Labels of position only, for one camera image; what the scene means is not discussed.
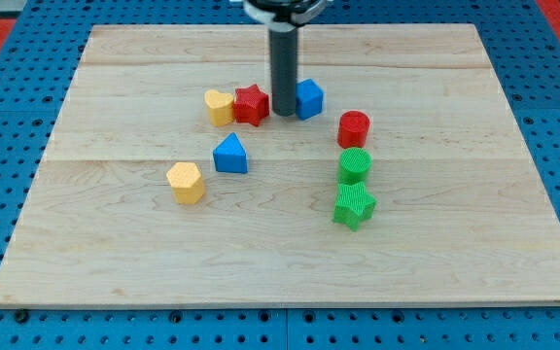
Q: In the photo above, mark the blue triangle block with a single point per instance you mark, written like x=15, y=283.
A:
x=230, y=156

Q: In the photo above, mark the red star block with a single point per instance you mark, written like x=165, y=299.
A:
x=251, y=105

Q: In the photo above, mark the green cylinder block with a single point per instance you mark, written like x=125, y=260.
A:
x=353, y=166

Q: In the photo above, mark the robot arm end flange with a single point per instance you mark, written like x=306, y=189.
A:
x=293, y=12

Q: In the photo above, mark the red cylinder block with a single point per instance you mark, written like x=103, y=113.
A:
x=353, y=129

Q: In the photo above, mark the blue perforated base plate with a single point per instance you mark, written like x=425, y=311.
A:
x=37, y=64

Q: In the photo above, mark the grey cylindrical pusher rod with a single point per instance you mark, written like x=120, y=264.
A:
x=283, y=54

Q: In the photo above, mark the yellow hexagon block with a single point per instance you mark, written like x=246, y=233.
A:
x=186, y=182

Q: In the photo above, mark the blue cube block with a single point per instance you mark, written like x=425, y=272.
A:
x=309, y=99

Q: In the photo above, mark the yellow heart block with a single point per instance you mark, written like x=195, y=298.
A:
x=219, y=107

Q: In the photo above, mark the green star block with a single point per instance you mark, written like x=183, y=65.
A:
x=353, y=205

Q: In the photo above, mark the wooden board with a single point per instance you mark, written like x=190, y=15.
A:
x=462, y=218

